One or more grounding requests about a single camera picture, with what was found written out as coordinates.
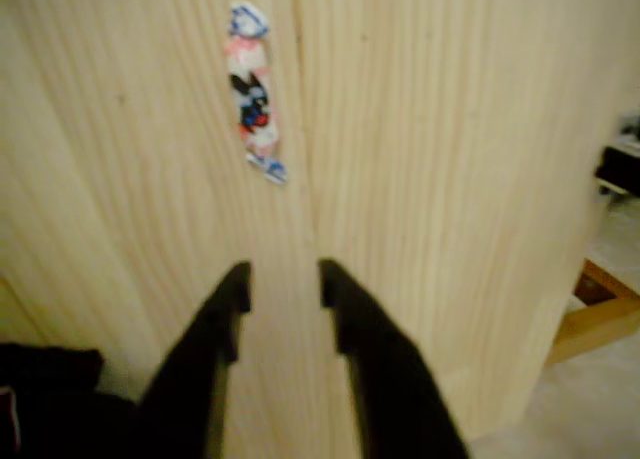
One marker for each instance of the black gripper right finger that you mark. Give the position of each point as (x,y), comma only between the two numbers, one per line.
(395,404)

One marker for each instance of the candy with cartoon print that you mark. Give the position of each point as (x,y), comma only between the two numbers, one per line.
(255,94)

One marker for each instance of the aluminium extrusion camera post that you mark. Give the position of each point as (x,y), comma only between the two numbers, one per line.
(622,164)

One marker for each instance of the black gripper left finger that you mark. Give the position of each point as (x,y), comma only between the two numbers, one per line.
(190,394)

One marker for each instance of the wooden frame beam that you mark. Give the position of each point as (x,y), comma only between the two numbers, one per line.
(590,329)

